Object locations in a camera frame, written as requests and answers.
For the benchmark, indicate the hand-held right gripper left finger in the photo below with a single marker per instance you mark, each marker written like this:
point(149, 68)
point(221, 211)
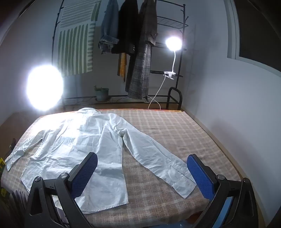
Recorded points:
point(86, 172)

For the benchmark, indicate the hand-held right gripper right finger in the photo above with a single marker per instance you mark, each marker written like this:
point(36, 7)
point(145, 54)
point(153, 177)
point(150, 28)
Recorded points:
point(200, 176)

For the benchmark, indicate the white long-sleeved shirt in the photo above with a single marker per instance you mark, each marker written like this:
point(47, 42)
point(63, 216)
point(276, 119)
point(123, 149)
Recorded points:
point(76, 140)

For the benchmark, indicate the black metal clothes rack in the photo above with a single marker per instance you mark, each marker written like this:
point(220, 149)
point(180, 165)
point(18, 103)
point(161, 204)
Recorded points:
point(118, 98)

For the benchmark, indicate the brown plaid blanket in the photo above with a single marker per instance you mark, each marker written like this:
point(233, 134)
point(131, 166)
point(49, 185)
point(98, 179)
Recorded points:
point(175, 131)

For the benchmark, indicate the potted plant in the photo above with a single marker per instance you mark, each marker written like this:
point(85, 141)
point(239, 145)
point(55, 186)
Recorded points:
point(102, 94)

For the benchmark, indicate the small yellow object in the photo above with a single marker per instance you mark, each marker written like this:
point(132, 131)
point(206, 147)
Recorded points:
point(2, 193)
point(2, 162)

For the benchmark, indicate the bright round lamp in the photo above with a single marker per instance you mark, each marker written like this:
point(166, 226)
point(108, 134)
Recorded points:
point(44, 87)

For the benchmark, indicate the yellow garment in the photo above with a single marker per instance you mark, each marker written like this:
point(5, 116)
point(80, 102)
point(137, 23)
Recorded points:
point(121, 65)

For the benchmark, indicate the grey plaid coat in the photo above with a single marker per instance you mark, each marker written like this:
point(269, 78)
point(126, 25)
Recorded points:
point(142, 65)

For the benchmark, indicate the green striped hanging cloth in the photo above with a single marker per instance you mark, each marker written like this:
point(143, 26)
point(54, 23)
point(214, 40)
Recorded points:
point(72, 43)

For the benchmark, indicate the white clip lamp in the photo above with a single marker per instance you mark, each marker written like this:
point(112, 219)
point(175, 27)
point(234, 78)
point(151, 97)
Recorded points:
point(173, 43)

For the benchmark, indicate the blue denim jacket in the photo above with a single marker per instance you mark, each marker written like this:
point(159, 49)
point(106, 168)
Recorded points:
point(109, 28)

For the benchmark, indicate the black jacket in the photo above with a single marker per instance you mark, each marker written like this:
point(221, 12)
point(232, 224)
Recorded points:
point(127, 26)

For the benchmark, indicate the dark window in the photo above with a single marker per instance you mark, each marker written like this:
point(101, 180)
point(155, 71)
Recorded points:
point(259, 26)

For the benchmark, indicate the black metal frame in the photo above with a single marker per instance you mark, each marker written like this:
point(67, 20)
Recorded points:
point(180, 96)

